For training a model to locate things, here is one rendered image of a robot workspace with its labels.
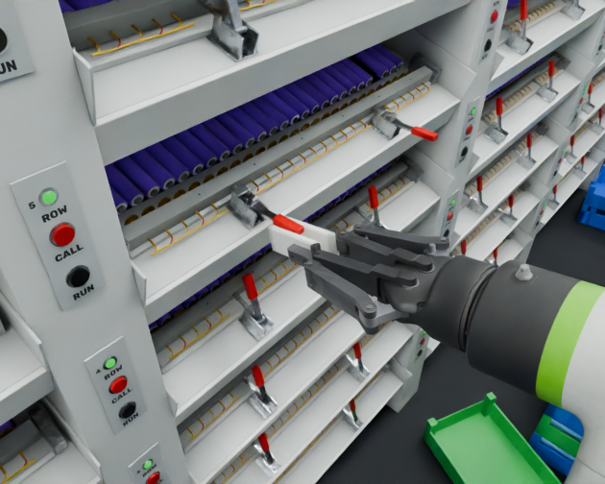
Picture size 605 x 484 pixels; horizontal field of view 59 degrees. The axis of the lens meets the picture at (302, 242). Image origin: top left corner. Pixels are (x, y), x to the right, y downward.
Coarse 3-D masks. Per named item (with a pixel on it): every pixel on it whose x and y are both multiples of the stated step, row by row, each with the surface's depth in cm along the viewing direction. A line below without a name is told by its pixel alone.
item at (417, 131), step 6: (396, 114) 73; (390, 120) 73; (396, 126) 73; (402, 126) 72; (408, 126) 72; (414, 132) 71; (420, 132) 71; (426, 132) 70; (432, 132) 70; (426, 138) 70; (432, 138) 70
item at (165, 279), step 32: (416, 32) 84; (416, 64) 85; (448, 64) 83; (352, 96) 78; (416, 96) 82; (448, 96) 85; (288, 128) 70; (224, 160) 64; (320, 160) 68; (352, 160) 70; (384, 160) 76; (288, 192) 64; (320, 192) 65; (224, 224) 58; (160, 256) 54; (192, 256) 55; (224, 256) 56; (160, 288) 52; (192, 288) 56
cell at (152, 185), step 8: (120, 160) 58; (128, 160) 58; (120, 168) 58; (128, 168) 57; (136, 168) 57; (128, 176) 57; (136, 176) 57; (144, 176) 57; (136, 184) 57; (144, 184) 56; (152, 184) 56; (144, 192) 57; (152, 192) 57
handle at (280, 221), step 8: (256, 200) 58; (256, 208) 58; (264, 208) 58; (264, 216) 57; (272, 216) 57; (280, 216) 56; (280, 224) 55; (288, 224) 55; (296, 224) 55; (296, 232) 54
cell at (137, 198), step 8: (112, 168) 56; (112, 176) 56; (120, 176) 56; (112, 184) 56; (120, 184) 56; (128, 184) 56; (120, 192) 56; (128, 192) 55; (136, 192) 55; (128, 200) 55; (136, 200) 56
